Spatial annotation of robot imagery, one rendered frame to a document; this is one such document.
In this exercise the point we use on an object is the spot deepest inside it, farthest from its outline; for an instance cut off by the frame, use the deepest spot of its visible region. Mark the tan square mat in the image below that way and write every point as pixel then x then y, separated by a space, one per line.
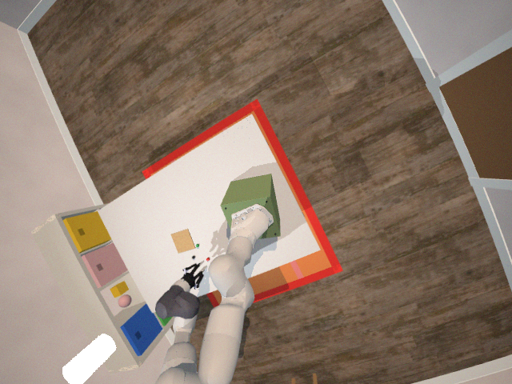
pixel 183 241

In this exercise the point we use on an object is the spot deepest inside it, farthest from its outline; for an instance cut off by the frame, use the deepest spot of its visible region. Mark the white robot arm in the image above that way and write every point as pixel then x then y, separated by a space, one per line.
pixel 221 341

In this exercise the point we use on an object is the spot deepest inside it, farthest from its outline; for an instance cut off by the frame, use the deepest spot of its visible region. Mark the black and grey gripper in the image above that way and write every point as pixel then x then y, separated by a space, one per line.
pixel 188 276

